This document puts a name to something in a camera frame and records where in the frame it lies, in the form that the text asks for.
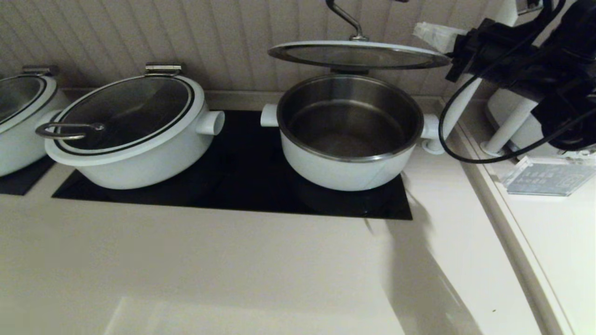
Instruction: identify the glass lid white rim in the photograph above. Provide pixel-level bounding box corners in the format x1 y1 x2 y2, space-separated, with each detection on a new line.
0 74 57 135
268 0 451 70
35 74 205 167

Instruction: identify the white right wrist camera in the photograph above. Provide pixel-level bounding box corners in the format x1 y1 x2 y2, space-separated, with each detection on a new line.
515 0 544 15

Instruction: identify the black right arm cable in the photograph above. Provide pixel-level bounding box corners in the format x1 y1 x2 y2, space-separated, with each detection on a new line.
437 0 596 164

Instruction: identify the clear acrylic sign holder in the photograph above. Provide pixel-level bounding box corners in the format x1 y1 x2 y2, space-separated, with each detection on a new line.
498 156 596 197

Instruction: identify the white toaster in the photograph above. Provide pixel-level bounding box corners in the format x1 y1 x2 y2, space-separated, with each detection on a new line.
486 87 562 157

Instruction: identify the white cooking pot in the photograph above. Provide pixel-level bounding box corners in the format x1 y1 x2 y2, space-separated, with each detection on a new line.
260 66 441 191
44 63 225 190
0 65 70 177

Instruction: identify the black induction cooktop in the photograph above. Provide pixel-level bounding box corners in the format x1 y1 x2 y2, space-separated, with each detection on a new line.
0 156 56 196
51 110 413 221

